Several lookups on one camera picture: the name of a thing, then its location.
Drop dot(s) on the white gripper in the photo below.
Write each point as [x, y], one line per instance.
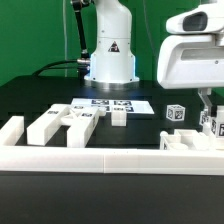
[193, 55]

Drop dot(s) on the white U-shaped fence frame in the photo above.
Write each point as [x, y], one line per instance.
[60, 159]

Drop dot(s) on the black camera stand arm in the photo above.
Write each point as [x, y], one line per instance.
[78, 5]

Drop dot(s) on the white chair seat piece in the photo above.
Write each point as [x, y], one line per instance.
[188, 139]

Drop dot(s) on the white marker sheet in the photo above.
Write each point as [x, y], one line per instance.
[132, 106]

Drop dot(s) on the white chair back piece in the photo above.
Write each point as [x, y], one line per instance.
[81, 122]

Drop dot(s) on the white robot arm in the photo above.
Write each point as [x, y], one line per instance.
[112, 64]

